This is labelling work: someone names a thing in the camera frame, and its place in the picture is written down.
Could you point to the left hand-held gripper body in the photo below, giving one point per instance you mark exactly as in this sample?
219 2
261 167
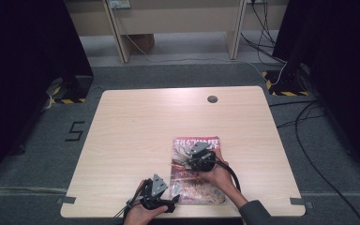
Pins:
156 193

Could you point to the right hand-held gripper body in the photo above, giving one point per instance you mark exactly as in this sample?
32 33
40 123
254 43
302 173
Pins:
203 159

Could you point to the red glossy magazine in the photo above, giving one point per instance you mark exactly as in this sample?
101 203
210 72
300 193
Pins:
193 187

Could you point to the person's right hand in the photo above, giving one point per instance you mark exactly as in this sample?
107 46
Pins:
217 178

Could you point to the person's left hand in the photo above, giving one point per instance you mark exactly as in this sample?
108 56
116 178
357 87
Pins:
140 215

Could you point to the grey tape piece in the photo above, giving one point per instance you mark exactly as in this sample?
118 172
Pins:
66 200
300 202

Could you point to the stand base with hazard tape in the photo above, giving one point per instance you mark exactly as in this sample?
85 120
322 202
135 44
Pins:
286 86
72 90

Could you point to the brown cardboard box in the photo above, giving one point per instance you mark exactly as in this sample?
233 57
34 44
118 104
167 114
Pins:
142 42

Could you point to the beige wooden desk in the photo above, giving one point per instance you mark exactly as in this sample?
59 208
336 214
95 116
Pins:
175 18

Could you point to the black curtain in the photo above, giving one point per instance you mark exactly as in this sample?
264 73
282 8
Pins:
22 78
340 62

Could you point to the white power outlet strip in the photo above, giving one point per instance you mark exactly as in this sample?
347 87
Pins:
119 3

